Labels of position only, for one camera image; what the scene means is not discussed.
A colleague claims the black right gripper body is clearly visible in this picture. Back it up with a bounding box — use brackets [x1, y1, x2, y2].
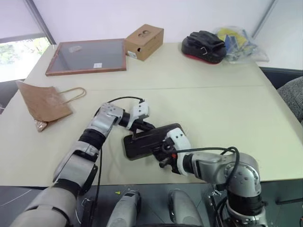
[160, 138, 177, 169]

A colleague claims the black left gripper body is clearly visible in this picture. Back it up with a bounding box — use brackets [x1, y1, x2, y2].
[134, 115, 151, 127]

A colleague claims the dark screwdriver bit case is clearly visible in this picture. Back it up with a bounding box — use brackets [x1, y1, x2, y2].
[123, 122, 188, 161]

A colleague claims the grey rounded robot leg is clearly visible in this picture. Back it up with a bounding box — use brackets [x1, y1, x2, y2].
[107, 189, 142, 227]
[167, 188, 202, 227]

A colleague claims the brown cardboard box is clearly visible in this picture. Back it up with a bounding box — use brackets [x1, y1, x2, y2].
[125, 24, 165, 61]

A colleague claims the wooden framed dark board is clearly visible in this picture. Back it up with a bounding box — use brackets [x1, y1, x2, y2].
[45, 38, 127, 77]

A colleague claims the brown paper bag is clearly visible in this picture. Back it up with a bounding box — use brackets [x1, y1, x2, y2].
[16, 80, 87, 123]

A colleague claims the black red boxing pad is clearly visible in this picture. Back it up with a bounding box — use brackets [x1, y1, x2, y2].
[181, 30, 226, 65]

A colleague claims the clear plastic bag with contents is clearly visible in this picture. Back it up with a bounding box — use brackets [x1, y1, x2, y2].
[214, 26, 270, 64]

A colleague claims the thin black rod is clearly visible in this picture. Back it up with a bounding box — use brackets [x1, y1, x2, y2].
[276, 197, 303, 205]

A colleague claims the black seat edge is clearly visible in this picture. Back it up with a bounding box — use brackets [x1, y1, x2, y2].
[259, 66, 303, 89]

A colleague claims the grey fabric cushion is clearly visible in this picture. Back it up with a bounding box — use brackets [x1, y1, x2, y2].
[276, 77, 303, 122]

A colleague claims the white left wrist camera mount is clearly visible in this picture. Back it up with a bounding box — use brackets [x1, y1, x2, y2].
[131, 99, 150, 124]

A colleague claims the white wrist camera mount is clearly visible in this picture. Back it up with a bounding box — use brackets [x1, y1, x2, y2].
[131, 99, 150, 124]
[166, 127, 193, 177]

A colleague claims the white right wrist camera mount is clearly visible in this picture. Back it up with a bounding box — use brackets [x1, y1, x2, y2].
[166, 127, 193, 177]

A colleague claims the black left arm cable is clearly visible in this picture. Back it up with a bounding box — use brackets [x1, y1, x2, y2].
[96, 96, 145, 213]

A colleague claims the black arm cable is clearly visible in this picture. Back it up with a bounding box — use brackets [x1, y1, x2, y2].
[96, 96, 145, 213]
[176, 146, 239, 190]

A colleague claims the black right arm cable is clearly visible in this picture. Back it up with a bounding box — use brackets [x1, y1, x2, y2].
[176, 146, 239, 190]

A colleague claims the black bracket under table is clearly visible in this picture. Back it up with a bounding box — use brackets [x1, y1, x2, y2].
[208, 195, 228, 227]
[81, 198, 98, 227]

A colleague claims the dark window frame post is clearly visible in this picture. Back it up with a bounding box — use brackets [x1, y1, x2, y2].
[23, 0, 57, 45]

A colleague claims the grey wall post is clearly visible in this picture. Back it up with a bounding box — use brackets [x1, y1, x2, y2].
[251, 0, 277, 38]

